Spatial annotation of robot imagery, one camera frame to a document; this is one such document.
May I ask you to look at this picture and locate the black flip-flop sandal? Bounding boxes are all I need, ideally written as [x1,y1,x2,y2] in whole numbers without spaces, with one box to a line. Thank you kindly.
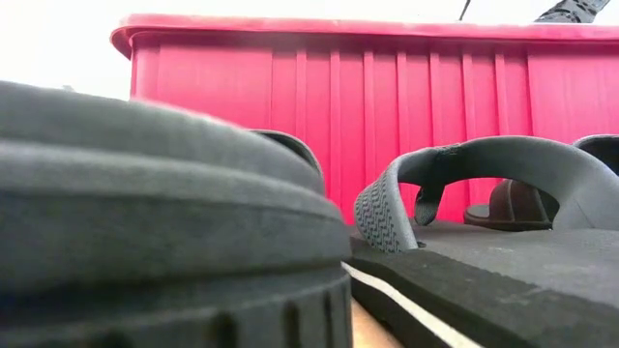
[340,134,619,348]

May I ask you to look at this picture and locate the black slide sandal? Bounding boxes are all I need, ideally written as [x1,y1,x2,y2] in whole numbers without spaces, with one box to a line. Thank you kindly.
[0,79,354,348]
[462,133,619,232]

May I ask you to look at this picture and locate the red plastic bin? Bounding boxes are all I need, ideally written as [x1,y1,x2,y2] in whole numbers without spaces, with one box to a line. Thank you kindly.
[109,13,619,228]

